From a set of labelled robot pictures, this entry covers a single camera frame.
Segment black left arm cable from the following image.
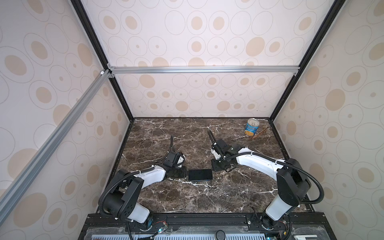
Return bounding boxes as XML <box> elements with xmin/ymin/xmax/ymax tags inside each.
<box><xmin>98</xmin><ymin>135</ymin><xmax>176</xmax><ymax>217</ymax></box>

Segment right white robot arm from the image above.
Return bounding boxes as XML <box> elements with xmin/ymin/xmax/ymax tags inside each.
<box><xmin>211</xmin><ymin>139</ymin><xmax>311</xmax><ymax>229</ymax></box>

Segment black vertical frame post left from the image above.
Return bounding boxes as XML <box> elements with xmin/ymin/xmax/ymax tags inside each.
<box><xmin>70</xmin><ymin>0</ymin><xmax>135</xmax><ymax>121</ymax></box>

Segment brown twig pieces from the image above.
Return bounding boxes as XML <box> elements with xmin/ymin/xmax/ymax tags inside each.
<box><xmin>248</xmin><ymin>127</ymin><xmax>270</xmax><ymax>141</ymax></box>

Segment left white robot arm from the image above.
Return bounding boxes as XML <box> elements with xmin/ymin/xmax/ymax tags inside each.
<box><xmin>98</xmin><ymin>150</ymin><xmax>186</xmax><ymax>228</ymax></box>

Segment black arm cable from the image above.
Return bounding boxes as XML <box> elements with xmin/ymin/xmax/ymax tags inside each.
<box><xmin>98</xmin><ymin>135</ymin><xmax>176</xmax><ymax>217</ymax></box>
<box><xmin>206</xmin><ymin>128</ymin><xmax>325</xmax><ymax>205</ymax></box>

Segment silver aluminium rail back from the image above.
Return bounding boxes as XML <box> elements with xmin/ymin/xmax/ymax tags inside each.
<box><xmin>101</xmin><ymin>65</ymin><xmax>300</xmax><ymax>76</ymax></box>

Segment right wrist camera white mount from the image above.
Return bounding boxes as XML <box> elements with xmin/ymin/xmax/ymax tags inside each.
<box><xmin>211</xmin><ymin>146</ymin><xmax>222</xmax><ymax>160</ymax></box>

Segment silver aluminium rail left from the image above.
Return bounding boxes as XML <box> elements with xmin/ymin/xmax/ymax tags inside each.
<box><xmin>1</xmin><ymin>69</ymin><xmax>112</xmax><ymax>224</ymax></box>

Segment open tin can blue label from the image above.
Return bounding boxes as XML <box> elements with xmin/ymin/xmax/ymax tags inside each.
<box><xmin>244</xmin><ymin>118</ymin><xmax>260</xmax><ymax>137</ymax></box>

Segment silver aluminium rail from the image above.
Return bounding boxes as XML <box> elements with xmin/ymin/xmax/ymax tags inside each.
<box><xmin>1</xmin><ymin>69</ymin><xmax>112</xmax><ymax>224</ymax></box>
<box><xmin>101</xmin><ymin>65</ymin><xmax>300</xmax><ymax>76</ymax></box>

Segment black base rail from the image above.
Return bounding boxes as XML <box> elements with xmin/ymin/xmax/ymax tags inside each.
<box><xmin>79</xmin><ymin>212</ymin><xmax>336</xmax><ymax>240</ymax></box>

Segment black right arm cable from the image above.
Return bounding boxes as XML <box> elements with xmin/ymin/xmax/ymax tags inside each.
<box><xmin>206</xmin><ymin>128</ymin><xmax>325</xmax><ymax>205</ymax></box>

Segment black vertical frame post right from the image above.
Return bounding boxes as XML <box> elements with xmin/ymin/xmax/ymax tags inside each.
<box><xmin>269</xmin><ymin>0</ymin><xmax>346</xmax><ymax>122</ymax></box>

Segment black vertical frame post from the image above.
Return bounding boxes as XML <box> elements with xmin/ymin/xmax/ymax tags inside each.
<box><xmin>70</xmin><ymin>0</ymin><xmax>135</xmax><ymax>121</ymax></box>
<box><xmin>269</xmin><ymin>0</ymin><xmax>346</xmax><ymax>122</ymax></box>

